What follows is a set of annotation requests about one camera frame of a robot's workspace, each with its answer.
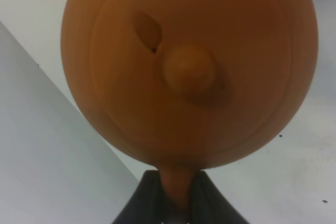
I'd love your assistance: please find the brown clay teapot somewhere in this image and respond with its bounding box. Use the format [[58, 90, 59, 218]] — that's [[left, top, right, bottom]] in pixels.
[[61, 0, 318, 209]]

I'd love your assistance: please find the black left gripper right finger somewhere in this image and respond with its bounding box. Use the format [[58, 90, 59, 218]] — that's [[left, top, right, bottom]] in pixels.
[[190, 171, 248, 224]]

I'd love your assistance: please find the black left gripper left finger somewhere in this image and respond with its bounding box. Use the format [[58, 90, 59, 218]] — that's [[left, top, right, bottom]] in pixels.
[[113, 170, 164, 224]]

